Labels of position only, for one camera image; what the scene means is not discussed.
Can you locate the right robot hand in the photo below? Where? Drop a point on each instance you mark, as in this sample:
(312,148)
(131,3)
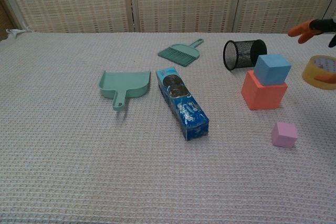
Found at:
(319,26)

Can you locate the medium blue foam cube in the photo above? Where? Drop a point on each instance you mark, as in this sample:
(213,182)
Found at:
(273,69)

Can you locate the small pink foam cube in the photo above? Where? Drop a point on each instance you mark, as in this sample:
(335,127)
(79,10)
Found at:
(284,134)

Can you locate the woven folding screen panel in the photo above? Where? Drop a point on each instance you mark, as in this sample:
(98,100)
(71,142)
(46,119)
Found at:
(68,1)
(186,1)
(283,1)
(329,11)

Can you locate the clear yellowish tape roll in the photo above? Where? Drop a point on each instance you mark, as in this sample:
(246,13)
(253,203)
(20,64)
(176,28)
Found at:
(309,74)

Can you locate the black mesh pen holder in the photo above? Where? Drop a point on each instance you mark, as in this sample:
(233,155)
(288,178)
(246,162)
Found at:
(241,51)

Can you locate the large orange foam cube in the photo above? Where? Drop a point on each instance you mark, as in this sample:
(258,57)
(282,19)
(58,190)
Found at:
(262,96)

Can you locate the green hand brush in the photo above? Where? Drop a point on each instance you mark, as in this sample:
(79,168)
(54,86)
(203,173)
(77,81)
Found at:
(181,52)

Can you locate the blue cookie box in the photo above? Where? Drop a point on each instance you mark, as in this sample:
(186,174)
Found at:
(183,103)

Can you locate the green plastic dustpan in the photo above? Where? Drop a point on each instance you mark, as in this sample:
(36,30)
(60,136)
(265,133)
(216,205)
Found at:
(123,83)

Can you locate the white woven tablecloth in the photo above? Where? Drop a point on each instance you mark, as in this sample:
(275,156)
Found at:
(78,155)

